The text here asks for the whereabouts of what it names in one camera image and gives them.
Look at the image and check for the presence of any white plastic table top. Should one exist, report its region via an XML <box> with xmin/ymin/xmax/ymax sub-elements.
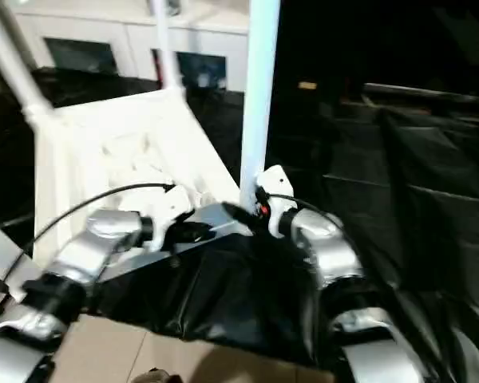
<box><xmin>20</xmin><ymin>86</ymin><xmax>256</xmax><ymax>280</ymax></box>

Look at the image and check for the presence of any black plastic mat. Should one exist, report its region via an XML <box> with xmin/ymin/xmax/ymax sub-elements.
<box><xmin>0</xmin><ymin>65</ymin><xmax>479</xmax><ymax>383</ymax></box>

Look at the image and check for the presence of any white cabinet with glass doors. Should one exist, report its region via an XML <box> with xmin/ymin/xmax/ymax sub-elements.
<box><xmin>12</xmin><ymin>0</ymin><xmax>250</xmax><ymax>90</ymax></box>

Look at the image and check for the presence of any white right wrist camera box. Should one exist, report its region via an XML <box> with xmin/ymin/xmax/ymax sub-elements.
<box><xmin>255</xmin><ymin>165</ymin><xmax>298</xmax><ymax>239</ymax></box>

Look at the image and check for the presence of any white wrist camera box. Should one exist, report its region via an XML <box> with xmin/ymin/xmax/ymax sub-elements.
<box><xmin>144</xmin><ymin>185</ymin><xmax>196</xmax><ymax>248</ymax></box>
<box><xmin>255</xmin><ymin>165</ymin><xmax>298</xmax><ymax>239</ymax></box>

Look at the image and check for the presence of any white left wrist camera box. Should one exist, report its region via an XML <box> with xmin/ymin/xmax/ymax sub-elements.
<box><xmin>144</xmin><ymin>185</ymin><xmax>196</xmax><ymax>248</ymax></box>

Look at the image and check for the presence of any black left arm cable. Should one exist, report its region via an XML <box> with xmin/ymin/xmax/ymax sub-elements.
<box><xmin>0</xmin><ymin>184</ymin><xmax>176</xmax><ymax>320</ymax></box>

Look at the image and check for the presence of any black horizontal rail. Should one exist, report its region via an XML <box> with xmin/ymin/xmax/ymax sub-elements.
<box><xmin>359</xmin><ymin>83</ymin><xmax>479</xmax><ymax>109</ymax></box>

